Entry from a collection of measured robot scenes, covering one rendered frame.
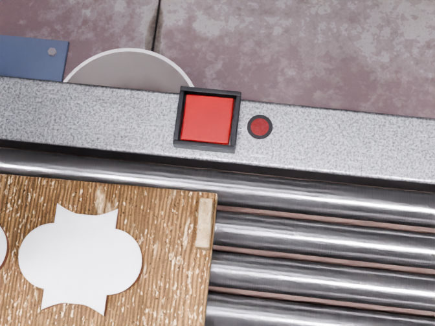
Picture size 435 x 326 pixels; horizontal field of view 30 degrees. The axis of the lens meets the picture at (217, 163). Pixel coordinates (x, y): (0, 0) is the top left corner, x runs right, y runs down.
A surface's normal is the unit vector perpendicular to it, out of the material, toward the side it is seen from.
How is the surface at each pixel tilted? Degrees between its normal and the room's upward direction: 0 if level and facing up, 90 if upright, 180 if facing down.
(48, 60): 0
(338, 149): 0
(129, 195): 0
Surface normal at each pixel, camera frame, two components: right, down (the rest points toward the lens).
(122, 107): -0.04, -0.25
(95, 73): 0.57, 0.77
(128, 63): 0.04, 0.95
